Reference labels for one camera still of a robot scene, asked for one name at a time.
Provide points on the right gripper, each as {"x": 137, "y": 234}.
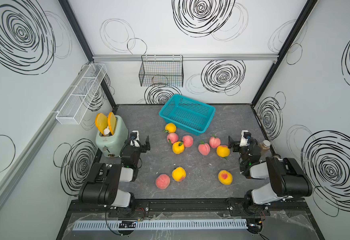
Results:
{"x": 235, "y": 145}

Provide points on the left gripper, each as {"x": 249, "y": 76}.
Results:
{"x": 144, "y": 145}

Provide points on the pink peach with leaf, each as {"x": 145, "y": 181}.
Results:
{"x": 204, "y": 148}

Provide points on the yellow peach red spot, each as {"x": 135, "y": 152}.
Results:
{"x": 225, "y": 177}

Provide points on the teal plastic basket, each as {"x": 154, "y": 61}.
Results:
{"x": 188, "y": 114}

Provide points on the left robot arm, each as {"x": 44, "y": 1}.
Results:
{"x": 101, "y": 186}

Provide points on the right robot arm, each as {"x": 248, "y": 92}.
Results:
{"x": 286, "y": 178}

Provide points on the yellow peach near basket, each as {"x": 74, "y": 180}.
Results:
{"x": 170, "y": 128}

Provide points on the yellow peach right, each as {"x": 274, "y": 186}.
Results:
{"x": 223, "y": 151}

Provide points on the yellow peach with leaf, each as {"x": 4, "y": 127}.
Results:
{"x": 178, "y": 147}

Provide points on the small brown glass bottle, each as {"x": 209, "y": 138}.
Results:
{"x": 264, "y": 146}

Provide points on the mint green toaster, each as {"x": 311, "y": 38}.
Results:
{"x": 111, "y": 145}

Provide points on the pink peach front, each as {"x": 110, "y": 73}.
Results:
{"x": 163, "y": 181}

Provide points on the yellow peach front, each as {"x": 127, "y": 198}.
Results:
{"x": 179, "y": 174}

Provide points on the yellow toast slice right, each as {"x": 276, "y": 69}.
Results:
{"x": 112, "y": 122}

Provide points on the yellow toast slice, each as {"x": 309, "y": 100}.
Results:
{"x": 112, "y": 122}
{"x": 101, "y": 123}

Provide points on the yellow toast slice left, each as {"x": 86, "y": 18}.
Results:
{"x": 101, "y": 123}

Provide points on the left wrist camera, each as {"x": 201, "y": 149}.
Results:
{"x": 135, "y": 138}

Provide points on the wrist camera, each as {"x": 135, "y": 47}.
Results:
{"x": 135, "y": 138}
{"x": 245, "y": 136}

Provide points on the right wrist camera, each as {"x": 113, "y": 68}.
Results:
{"x": 245, "y": 136}

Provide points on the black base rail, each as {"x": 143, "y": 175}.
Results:
{"x": 148, "y": 208}

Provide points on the black wire wall basket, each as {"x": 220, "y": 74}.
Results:
{"x": 161, "y": 69}

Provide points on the white slotted cable duct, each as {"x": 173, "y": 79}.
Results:
{"x": 201, "y": 224}

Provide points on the white wire wall shelf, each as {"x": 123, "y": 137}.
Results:
{"x": 78, "y": 102}

